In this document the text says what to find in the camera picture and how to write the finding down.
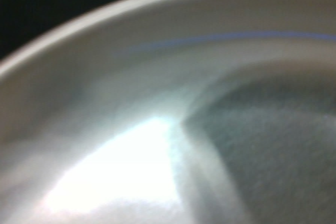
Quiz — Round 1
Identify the round silver metal plate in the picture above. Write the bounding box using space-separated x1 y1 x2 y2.
0 0 336 224

